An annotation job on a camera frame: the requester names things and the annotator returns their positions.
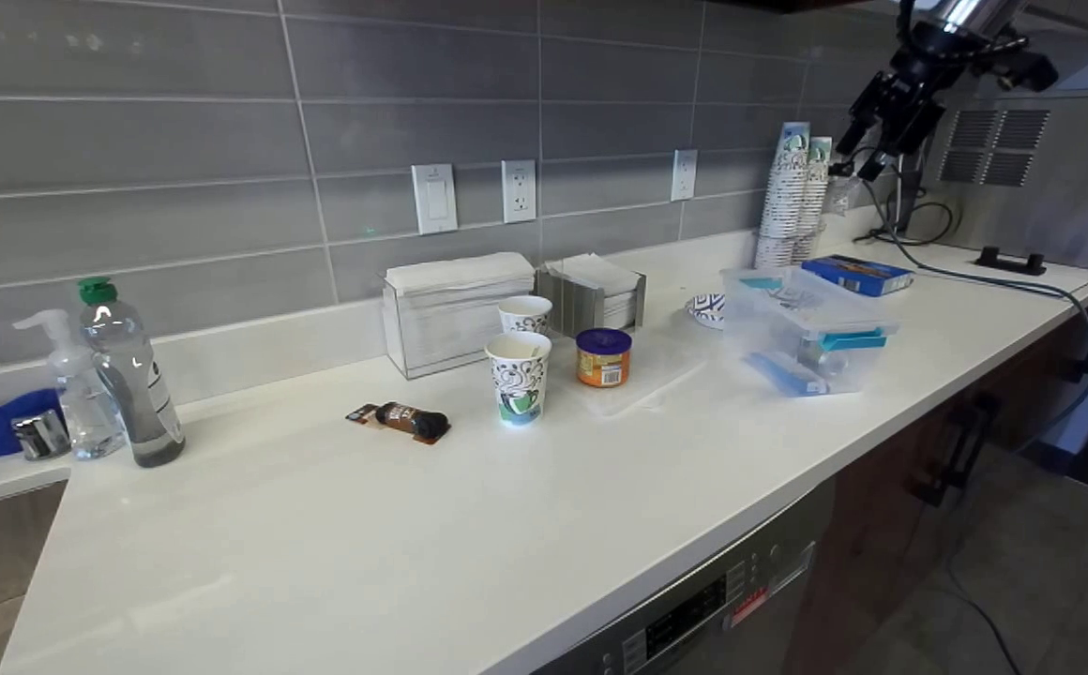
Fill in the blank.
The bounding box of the orange can with blue lid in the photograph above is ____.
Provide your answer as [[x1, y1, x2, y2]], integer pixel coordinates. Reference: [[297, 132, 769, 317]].
[[575, 326, 636, 394]]

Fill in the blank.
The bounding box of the stainless steel dishwasher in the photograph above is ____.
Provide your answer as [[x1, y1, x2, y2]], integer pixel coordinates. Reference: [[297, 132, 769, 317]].
[[529, 479, 839, 675]]

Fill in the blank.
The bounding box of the metal napkin holder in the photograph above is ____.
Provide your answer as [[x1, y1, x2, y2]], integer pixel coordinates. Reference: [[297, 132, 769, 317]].
[[531, 250, 650, 346]]

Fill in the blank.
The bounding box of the black cabinet handle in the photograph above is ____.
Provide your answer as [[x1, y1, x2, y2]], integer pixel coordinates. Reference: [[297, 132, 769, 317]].
[[910, 394, 996, 509]]

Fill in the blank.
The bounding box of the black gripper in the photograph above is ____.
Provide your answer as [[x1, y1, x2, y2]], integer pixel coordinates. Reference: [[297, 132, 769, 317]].
[[834, 21, 1063, 180]]

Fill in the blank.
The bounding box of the patterned paper cup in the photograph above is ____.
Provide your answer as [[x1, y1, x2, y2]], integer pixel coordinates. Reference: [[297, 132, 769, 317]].
[[485, 330, 556, 431], [495, 294, 556, 342]]

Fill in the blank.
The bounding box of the brown wooden cabinet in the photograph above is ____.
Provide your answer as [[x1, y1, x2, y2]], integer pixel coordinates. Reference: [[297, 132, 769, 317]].
[[790, 296, 1088, 675]]

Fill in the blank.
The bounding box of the white wall outlet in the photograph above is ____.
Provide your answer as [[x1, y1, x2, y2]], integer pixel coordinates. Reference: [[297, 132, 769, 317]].
[[409, 161, 462, 237], [500, 159, 542, 224], [667, 145, 700, 207]]

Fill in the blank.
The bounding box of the small chrome metal object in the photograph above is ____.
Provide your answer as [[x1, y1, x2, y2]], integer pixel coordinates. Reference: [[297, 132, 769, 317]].
[[12, 405, 75, 460]]

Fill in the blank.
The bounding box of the clear bottle with green cap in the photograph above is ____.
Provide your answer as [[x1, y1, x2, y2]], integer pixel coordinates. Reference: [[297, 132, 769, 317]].
[[75, 272, 192, 471]]

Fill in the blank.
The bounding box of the clear soap pump dispenser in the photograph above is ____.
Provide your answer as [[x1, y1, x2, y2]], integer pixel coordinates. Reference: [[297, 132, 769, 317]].
[[12, 309, 127, 460]]

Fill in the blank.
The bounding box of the blue patterned plate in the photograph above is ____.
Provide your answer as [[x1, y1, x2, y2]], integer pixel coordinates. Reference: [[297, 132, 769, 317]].
[[686, 290, 746, 332]]

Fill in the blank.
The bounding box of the short paper cup stack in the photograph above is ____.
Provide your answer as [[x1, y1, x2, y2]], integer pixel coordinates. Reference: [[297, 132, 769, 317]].
[[799, 132, 836, 240]]

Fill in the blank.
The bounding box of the blue snack box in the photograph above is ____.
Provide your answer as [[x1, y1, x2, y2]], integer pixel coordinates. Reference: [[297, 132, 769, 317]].
[[799, 250, 918, 299]]

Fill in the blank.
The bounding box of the clear plastic container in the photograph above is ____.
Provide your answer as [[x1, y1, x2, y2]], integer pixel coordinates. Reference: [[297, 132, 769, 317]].
[[719, 261, 901, 400]]

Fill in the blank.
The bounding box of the black countertop cable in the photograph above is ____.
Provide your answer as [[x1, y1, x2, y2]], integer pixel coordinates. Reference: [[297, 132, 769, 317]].
[[834, 145, 1088, 447]]

